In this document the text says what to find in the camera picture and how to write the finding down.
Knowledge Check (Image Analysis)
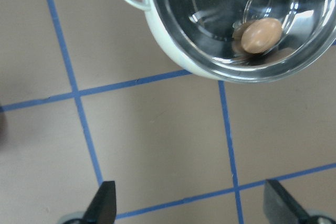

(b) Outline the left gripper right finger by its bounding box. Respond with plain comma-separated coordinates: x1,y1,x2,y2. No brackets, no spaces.
264,179,335,224

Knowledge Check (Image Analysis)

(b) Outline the brown egg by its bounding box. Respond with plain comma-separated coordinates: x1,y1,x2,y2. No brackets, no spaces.
240,18,282,54

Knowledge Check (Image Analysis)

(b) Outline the mint green cooking pot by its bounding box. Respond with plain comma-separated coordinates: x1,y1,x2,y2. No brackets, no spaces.
124,0,335,83

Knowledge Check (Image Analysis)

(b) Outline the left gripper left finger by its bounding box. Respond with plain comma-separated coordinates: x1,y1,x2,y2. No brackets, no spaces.
59,181,116,224

